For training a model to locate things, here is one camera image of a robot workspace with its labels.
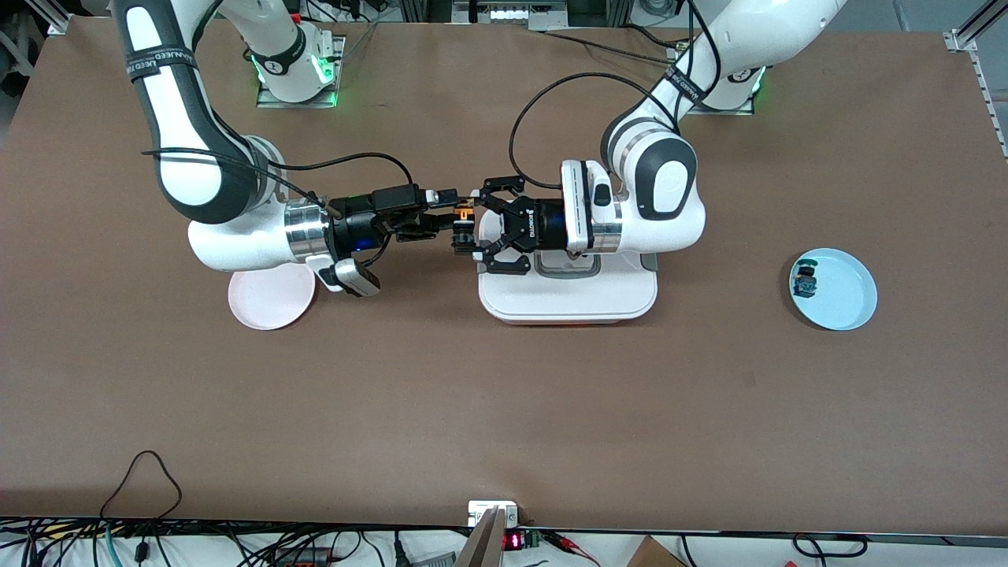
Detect black looped cable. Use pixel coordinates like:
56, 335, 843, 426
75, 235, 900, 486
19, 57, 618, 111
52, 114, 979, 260
100, 450, 183, 521

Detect white lunch box grey latches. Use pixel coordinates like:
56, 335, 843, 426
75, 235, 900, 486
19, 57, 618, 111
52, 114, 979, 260
476, 206, 658, 326

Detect tangled black cable bundle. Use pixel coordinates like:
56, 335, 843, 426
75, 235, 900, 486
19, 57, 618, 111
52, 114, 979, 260
0, 516, 473, 567

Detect orange push button switch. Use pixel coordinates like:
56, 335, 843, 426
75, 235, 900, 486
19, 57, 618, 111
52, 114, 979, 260
451, 203, 479, 258

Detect aluminium camera mount bar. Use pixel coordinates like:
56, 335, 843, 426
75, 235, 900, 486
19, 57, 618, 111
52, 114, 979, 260
455, 508, 506, 567

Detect short aluminium profile corner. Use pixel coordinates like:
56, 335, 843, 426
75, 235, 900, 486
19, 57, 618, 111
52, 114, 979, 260
24, 0, 73, 36

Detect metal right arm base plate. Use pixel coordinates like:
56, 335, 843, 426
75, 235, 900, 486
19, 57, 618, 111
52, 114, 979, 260
256, 35, 346, 109

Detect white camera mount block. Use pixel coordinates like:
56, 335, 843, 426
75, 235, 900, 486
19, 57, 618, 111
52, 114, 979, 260
468, 501, 519, 527

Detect blue push button switch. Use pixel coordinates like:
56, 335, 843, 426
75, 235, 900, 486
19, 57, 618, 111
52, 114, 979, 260
791, 258, 820, 298

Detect aluminium frame with white label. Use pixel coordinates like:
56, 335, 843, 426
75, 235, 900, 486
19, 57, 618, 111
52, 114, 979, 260
451, 0, 569, 26

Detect pale pink round plate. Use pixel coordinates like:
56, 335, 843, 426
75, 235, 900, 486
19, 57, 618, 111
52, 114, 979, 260
228, 264, 317, 331

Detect aluminium slotted profile rail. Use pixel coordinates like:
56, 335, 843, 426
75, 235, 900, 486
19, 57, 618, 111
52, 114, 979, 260
943, 0, 1008, 162

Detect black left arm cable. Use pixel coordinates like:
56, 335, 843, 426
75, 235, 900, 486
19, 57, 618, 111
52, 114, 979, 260
509, 0, 721, 191

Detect light blue round plate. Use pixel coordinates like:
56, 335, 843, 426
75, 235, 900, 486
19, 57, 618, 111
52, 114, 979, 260
789, 247, 878, 332

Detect thin black cable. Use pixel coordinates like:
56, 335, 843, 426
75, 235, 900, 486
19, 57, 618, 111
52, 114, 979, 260
791, 533, 869, 558

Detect red clip test leads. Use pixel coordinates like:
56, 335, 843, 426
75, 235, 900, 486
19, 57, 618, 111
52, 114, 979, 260
543, 531, 601, 567

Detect brown cardboard box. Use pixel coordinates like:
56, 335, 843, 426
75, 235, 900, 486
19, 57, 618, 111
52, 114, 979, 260
626, 535, 687, 567

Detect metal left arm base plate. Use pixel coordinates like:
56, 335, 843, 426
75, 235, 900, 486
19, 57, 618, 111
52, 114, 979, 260
669, 43, 757, 117

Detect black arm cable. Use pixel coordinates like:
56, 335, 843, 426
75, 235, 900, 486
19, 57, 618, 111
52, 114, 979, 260
509, 0, 721, 191
142, 148, 415, 223

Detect black cable with metal plug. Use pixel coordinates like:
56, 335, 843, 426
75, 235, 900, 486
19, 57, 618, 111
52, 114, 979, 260
529, 28, 686, 67

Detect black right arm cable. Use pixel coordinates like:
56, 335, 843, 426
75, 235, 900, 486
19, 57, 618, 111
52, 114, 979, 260
142, 148, 415, 223

